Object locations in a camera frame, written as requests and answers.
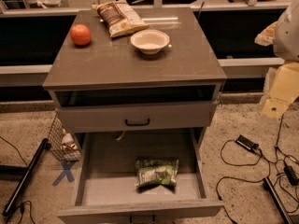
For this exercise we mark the wire mesh basket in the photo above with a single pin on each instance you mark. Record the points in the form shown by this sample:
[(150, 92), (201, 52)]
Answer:
[(62, 144)]

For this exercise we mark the black bar floor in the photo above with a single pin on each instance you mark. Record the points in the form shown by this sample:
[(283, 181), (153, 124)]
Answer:
[(10, 207), (279, 204)]

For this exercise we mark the green jalapeno chip bag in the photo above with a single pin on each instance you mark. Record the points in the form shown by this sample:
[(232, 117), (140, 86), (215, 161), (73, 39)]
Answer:
[(156, 172)]

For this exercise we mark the brown chip bag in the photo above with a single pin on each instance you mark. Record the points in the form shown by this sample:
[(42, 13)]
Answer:
[(120, 18)]

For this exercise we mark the orange fruit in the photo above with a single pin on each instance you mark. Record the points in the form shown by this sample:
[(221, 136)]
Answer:
[(80, 35)]

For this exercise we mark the blue tape cross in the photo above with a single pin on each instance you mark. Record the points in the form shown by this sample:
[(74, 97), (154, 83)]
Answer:
[(65, 173)]

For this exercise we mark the open grey lower drawer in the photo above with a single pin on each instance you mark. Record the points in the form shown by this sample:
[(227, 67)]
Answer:
[(105, 187)]

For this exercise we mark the grey drawer cabinet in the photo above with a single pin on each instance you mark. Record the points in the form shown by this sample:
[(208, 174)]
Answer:
[(112, 72)]

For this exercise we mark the closed grey upper drawer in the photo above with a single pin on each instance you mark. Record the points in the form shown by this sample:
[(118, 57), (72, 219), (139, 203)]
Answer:
[(111, 118)]

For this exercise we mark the black bar right floor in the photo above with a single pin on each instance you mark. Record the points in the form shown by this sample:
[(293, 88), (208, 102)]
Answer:
[(279, 204)]

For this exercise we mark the black power adapter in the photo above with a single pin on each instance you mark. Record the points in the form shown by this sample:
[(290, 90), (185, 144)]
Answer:
[(246, 143), (290, 173)]

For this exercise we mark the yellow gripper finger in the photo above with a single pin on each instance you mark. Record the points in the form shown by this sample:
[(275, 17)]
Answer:
[(266, 36)]

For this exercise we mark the black bar left floor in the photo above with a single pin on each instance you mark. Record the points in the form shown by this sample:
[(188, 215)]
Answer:
[(10, 207)]

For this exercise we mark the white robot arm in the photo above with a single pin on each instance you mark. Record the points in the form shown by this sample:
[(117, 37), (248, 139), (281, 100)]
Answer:
[(283, 34)]

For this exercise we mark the white paper bowl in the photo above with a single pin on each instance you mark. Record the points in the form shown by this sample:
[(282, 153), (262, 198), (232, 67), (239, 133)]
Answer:
[(150, 41)]

